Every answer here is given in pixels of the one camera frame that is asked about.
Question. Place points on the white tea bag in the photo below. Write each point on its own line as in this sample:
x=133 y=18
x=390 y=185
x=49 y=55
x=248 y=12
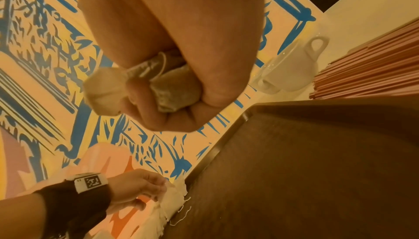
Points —
x=173 y=90

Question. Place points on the row of tea bags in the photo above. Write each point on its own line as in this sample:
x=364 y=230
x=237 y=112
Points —
x=167 y=204

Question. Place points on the bundle of red stir sticks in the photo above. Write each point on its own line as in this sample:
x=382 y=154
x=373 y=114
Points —
x=373 y=72

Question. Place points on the small white cup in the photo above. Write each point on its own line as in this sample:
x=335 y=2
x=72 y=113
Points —
x=291 y=69

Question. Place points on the person's left forearm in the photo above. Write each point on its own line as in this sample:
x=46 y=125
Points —
x=19 y=217

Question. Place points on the person's left hand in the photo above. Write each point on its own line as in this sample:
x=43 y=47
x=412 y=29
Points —
x=134 y=186

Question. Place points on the black left wristband with markers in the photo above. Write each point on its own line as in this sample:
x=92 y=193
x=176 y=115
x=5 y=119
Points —
x=75 y=207

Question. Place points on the person's right hand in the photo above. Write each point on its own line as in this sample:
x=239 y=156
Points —
x=196 y=20

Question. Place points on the dark brown tray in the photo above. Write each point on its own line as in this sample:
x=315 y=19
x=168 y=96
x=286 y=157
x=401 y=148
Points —
x=314 y=181

